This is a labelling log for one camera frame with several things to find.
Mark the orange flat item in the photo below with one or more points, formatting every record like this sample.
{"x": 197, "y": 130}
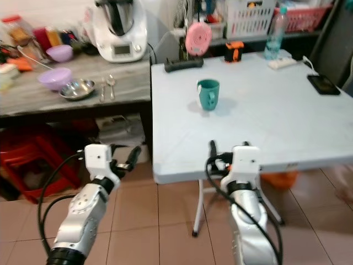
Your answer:
{"x": 23, "y": 64}

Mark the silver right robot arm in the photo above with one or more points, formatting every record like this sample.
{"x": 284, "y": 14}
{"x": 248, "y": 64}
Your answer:
{"x": 248, "y": 232}

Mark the pink round gadget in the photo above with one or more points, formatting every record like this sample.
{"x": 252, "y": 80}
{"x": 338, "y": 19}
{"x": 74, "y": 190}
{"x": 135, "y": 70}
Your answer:
{"x": 198, "y": 37}

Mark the orange black tape measure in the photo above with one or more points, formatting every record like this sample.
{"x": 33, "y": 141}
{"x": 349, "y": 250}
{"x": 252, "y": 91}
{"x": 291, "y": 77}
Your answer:
{"x": 234, "y": 51}

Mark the grey marble-pattern table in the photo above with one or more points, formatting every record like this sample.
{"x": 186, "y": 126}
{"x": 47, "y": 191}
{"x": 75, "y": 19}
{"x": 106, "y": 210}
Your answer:
{"x": 27, "y": 99}

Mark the clear plastic water bottle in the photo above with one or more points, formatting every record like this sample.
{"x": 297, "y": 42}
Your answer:
{"x": 276, "y": 36}

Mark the teal ceramic mug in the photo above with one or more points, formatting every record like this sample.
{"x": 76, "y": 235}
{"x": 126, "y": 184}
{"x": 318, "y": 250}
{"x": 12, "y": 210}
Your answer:
{"x": 208, "y": 94}

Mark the clear jar red lid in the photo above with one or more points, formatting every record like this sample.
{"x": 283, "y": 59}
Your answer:
{"x": 16, "y": 32}

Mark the white plastic basket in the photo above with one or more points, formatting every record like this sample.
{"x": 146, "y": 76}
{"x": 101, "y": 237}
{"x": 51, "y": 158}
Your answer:
{"x": 251, "y": 19}

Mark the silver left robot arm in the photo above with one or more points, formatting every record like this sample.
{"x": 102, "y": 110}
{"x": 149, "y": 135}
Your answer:
{"x": 83, "y": 218}

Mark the white power strip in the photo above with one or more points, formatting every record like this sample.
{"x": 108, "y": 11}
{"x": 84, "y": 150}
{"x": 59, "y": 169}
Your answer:
{"x": 284, "y": 62}

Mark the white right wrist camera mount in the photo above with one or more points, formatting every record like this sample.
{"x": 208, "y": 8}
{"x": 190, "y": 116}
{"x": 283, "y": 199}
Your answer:
{"x": 245, "y": 163}

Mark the white folding table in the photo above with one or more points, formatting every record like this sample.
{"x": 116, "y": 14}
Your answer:
{"x": 242, "y": 132}

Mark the steel spoon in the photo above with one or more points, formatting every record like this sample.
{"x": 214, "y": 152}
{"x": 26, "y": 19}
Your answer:
{"x": 111, "y": 85}
{"x": 103, "y": 88}

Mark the black phone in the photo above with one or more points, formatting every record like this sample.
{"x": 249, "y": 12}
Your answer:
{"x": 323, "y": 84}

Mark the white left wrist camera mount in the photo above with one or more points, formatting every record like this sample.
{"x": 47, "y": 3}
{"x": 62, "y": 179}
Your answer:
{"x": 99, "y": 157}

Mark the white food processor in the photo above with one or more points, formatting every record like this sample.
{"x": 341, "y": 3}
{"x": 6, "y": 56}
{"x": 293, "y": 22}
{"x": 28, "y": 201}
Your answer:
{"x": 121, "y": 36}

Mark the red plastic basket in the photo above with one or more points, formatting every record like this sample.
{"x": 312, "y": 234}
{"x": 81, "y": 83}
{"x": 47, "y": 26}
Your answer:
{"x": 303, "y": 19}

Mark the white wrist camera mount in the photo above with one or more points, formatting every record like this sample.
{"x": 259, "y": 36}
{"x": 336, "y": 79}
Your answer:
{"x": 245, "y": 163}
{"x": 99, "y": 157}

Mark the black power strip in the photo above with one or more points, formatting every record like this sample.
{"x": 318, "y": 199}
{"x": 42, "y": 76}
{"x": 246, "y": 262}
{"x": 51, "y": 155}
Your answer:
{"x": 183, "y": 64}

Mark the black slanted panel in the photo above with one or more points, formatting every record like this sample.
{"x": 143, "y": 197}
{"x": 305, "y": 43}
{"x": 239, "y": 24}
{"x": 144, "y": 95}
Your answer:
{"x": 333, "y": 38}

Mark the small purple bowl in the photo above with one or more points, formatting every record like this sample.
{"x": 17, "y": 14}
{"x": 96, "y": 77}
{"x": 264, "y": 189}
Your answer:
{"x": 59, "y": 53}

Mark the orange plastic item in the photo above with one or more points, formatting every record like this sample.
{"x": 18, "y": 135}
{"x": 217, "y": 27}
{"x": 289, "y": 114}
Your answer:
{"x": 281, "y": 179}

